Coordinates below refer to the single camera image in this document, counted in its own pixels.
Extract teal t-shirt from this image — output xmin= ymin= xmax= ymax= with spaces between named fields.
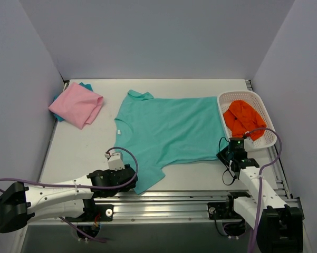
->
xmin=114 ymin=90 xmax=225 ymax=194

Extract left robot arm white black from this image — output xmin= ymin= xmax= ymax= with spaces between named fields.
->
xmin=0 ymin=164 xmax=138 ymax=233

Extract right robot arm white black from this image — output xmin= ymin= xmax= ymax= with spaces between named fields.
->
xmin=217 ymin=138 xmax=303 ymax=252

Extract white perforated plastic basket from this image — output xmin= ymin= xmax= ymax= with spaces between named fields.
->
xmin=217 ymin=91 xmax=277 ymax=151

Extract orange crumpled t-shirt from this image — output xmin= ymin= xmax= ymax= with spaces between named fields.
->
xmin=223 ymin=100 xmax=267 ymax=137

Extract pink folded t-shirt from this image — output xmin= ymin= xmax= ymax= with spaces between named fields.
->
xmin=49 ymin=83 xmax=103 ymax=130

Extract teal folded t-shirt underneath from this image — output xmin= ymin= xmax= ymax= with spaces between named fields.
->
xmin=49 ymin=83 xmax=94 ymax=128

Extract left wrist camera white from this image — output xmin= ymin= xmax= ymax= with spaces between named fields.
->
xmin=105 ymin=152 xmax=124 ymax=171

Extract black thin cable loop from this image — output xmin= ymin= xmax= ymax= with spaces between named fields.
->
xmin=218 ymin=136 xmax=238 ymax=186

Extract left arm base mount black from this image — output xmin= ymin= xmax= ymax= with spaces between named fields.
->
xmin=65 ymin=205 xmax=114 ymax=222

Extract aluminium rail frame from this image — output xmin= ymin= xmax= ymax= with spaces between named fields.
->
xmin=10 ymin=79 xmax=312 ymax=253

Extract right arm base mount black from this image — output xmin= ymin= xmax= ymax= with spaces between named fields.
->
xmin=207 ymin=202 xmax=243 ymax=220

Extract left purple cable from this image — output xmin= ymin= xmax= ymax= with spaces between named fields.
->
xmin=0 ymin=147 xmax=139 ymax=243

